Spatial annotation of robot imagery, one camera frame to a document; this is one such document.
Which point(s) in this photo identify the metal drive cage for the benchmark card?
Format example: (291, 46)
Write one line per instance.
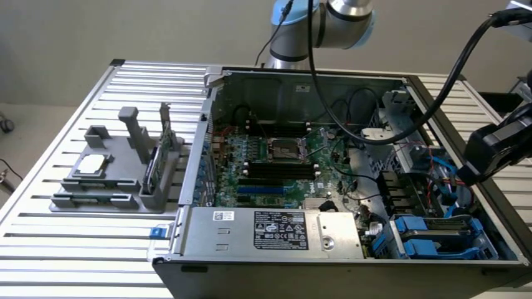
(395, 124)

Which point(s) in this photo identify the silver power supply unit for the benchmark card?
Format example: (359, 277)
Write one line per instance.
(270, 232)

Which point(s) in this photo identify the CPU socket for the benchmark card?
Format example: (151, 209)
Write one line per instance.
(287, 150)

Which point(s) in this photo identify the green graphics card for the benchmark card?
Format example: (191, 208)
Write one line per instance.
(167, 137)

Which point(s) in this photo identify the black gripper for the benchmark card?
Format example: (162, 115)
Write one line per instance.
(495, 146)

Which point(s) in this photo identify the blue disk bay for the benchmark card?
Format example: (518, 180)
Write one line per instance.
(436, 236)

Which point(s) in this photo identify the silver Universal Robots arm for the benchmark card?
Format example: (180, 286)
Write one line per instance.
(344, 25)

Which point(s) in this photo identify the green expansion card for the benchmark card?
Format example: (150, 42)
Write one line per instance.
(151, 171)

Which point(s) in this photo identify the blue case latch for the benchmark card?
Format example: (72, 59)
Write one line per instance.
(158, 232)

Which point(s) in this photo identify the grey parts rack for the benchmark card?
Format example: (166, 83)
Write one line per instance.
(124, 155)

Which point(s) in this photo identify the open black PC case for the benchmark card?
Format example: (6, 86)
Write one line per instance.
(374, 274)

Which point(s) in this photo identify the silver chipset heatsink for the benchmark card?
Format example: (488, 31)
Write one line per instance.
(316, 204)

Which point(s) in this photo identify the silver CPU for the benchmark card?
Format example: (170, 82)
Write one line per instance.
(95, 163)

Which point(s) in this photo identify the green motherboard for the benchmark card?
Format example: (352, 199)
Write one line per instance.
(291, 187)

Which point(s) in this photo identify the green RAM stick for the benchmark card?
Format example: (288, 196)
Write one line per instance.
(99, 184)

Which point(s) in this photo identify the black caster wheel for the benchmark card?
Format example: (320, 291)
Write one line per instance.
(7, 125)

